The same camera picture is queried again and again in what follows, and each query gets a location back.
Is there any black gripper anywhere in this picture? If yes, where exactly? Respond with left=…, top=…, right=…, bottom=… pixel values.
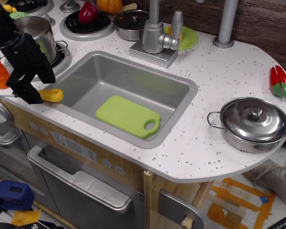
left=0, top=30, right=55, bottom=104

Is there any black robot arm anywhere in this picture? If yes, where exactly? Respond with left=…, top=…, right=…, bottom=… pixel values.
left=0, top=9, right=55, bottom=104

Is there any green plastic cutting board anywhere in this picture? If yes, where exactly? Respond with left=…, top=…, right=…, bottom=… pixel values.
left=95, top=95, right=161, bottom=139

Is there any tall steel pot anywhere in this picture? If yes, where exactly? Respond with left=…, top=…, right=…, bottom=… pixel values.
left=14, top=16, right=67, bottom=67

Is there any black stove burner right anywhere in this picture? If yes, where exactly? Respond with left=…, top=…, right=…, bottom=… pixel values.
left=60, top=11, right=115, bottom=42

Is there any green toy lettuce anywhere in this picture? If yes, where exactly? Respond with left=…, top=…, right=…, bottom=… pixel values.
left=10, top=11, right=29, bottom=20

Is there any back left stove burner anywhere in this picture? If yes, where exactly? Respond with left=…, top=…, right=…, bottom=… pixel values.
left=5, top=0, right=53, bottom=17

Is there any yellow toy pepper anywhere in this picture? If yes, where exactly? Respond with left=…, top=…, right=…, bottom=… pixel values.
left=3, top=4, right=17, bottom=13

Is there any grey stove knob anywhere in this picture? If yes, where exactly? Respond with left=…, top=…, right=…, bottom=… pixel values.
left=60, top=0, right=81, bottom=13

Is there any grey oven door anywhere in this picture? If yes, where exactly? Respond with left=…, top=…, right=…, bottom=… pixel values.
left=0, top=100, right=46, bottom=198

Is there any red toy bell pepper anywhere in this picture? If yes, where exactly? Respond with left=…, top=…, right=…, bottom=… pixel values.
left=78, top=2, right=100, bottom=24

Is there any orange toy pumpkin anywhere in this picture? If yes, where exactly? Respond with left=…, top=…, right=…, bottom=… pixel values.
left=97, top=0, right=123, bottom=13

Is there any small steel pot with lid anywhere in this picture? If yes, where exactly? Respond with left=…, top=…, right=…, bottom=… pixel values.
left=113, top=10, right=149, bottom=41

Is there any grey toy sink basin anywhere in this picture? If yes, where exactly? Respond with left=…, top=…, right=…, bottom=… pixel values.
left=48, top=51, right=198, bottom=148

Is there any blue clamp tool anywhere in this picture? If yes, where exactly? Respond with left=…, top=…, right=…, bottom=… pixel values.
left=0, top=180, right=35, bottom=210

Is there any silver toy faucet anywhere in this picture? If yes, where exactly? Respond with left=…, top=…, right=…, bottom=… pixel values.
left=129, top=0, right=183, bottom=68

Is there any grey dishwasher door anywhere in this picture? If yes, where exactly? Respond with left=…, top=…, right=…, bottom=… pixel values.
left=28, top=146, right=144, bottom=229

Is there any yellow toy corn piece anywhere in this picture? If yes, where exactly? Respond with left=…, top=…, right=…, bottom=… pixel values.
left=166, top=25, right=183, bottom=41

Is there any green plastic plate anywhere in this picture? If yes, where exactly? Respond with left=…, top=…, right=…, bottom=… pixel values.
left=163, top=25, right=199, bottom=52

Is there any grey support pole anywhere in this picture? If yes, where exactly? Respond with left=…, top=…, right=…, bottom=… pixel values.
left=213, top=0, right=238, bottom=49

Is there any steel pan with lid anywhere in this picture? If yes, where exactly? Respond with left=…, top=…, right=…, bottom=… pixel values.
left=207, top=97, right=286, bottom=154

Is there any red green toy chili pepper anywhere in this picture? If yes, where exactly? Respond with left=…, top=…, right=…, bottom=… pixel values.
left=269, top=65, right=286, bottom=98

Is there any white sneaker shoe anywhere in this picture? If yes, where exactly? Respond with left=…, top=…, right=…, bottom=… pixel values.
left=243, top=160, right=286, bottom=204

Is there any front stove burner ring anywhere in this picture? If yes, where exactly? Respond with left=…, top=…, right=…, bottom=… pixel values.
left=0, top=42, right=72, bottom=83

